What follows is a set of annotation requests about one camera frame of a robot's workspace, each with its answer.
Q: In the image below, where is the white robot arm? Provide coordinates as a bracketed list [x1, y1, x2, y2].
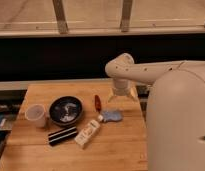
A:
[105, 53, 205, 171]

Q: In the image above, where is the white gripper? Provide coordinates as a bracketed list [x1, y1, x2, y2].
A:
[108, 79, 138, 102]

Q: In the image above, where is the red marker pen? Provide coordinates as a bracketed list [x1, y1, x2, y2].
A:
[95, 95, 101, 112]

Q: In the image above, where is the blue sponge cloth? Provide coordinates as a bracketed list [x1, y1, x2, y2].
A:
[101, 110, 122, 122]

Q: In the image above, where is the black striped rectangular block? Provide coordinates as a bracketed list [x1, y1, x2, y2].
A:
[48, 126, 78, 146]

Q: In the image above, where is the translucent plastic cup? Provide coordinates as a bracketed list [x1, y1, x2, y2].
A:
[25, 104, 46, 128]

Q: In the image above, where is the white plastic bottle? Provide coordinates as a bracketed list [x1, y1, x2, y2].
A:
[74, 117, 101, 149]

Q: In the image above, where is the metal window frame rail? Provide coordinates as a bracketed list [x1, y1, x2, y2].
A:
[0, 0, 205, 37]

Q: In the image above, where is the dark ceramic bowl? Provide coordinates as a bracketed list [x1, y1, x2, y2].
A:
[49, 96, 83, 127]

